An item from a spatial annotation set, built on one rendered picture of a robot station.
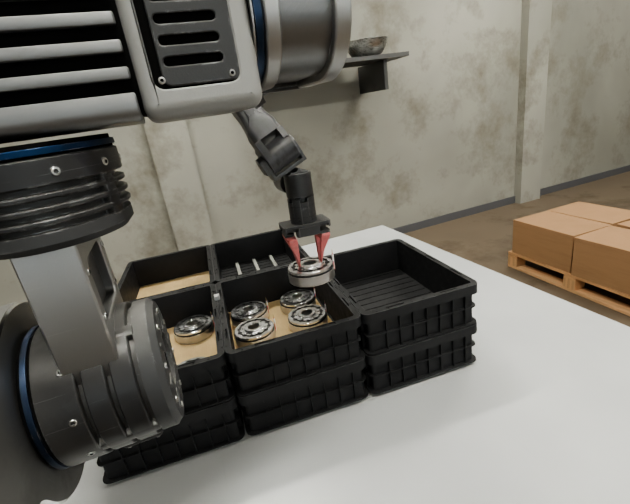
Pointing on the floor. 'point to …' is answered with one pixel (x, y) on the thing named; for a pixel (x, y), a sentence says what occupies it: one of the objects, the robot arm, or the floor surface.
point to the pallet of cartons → (589, 252)
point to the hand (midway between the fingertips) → (309, 260)
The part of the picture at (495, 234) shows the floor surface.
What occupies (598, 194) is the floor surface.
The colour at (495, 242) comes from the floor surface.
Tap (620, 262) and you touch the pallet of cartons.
